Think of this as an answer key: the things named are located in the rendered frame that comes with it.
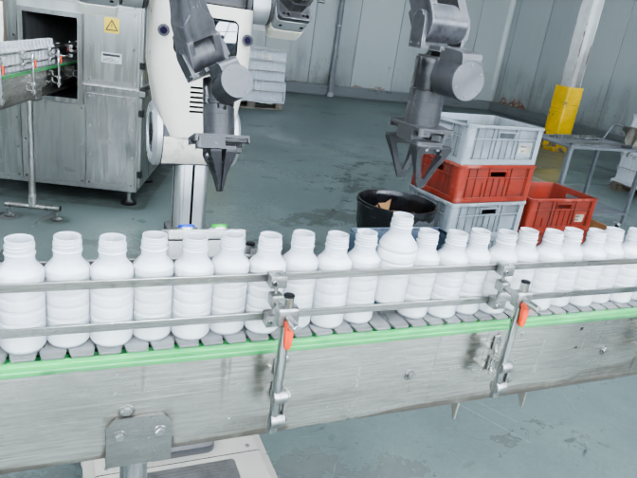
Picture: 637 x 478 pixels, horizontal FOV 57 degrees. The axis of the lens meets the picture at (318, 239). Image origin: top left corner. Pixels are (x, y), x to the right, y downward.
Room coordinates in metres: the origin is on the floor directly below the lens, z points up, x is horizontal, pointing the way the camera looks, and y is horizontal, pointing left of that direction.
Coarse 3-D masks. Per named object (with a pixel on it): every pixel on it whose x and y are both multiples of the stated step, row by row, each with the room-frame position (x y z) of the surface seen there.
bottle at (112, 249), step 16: (112, 240) 0.78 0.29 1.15; (112, 256) 0.74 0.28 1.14; (96, 272) 0.73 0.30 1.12; (112, 272) 0.74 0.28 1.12; (128, 272) 0.75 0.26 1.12; (112, 288) 0.73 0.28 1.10; (128, 288) 0.75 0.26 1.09; (96, 304) 0.73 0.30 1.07; (112, 304) 0.73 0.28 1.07; (128, 304) 0.75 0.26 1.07; (96, 320) 0.73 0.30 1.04; (112, 320) 0.73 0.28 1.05; (128, 320) 0.75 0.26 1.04; (96, 336) 0.73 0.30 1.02; (112, 336) 0.73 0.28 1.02; (128, 336) 0.75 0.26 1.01
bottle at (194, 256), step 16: (192, 240) 0.79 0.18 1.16; (192, 256) 0.79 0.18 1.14; (208, 256) 0.82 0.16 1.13; (176, 272) 0.79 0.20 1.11; (192, 272) 0.78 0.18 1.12; (208, 272) 0.80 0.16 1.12; (176, 288) 0.79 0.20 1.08; (192, 288) 0.78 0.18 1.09; (208, 288) 0.80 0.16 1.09; (176, 304) 0.79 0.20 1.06; (192, 304) 0.78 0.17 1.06; (208, 304) 0.80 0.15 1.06; (176, 336) 0.79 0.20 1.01; (192, 336) 0.78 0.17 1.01
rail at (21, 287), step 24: (0, 264) 0.73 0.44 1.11; (528, 264) 1.05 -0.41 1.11; (552, 264) 1.08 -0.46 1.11; (576, 264) 1.11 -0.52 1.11; (600, 264) 1.13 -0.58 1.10; (624, 264) 1.16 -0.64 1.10; (0, 288) 0.67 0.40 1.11; (24, 288) 0.68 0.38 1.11; (48, 288) 0.70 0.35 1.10; (72, 288) 0.71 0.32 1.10; (96, 288) 0.72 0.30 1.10; (600, 288) 1.15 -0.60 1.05; (624, 288) 1.18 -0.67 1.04; (312, 312) 0.86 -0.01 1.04; (336, 312) 0.88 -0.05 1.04; (0, 336) 0.67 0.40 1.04; (24, 336) 0.68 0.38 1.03
